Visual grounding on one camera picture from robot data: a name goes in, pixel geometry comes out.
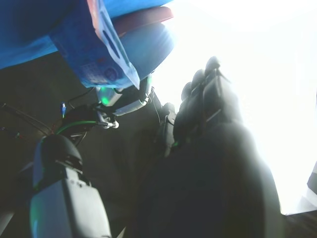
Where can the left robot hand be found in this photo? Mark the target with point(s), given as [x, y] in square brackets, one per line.
[210, 173]

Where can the blue snack packet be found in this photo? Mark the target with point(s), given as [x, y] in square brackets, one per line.
[84, 49]

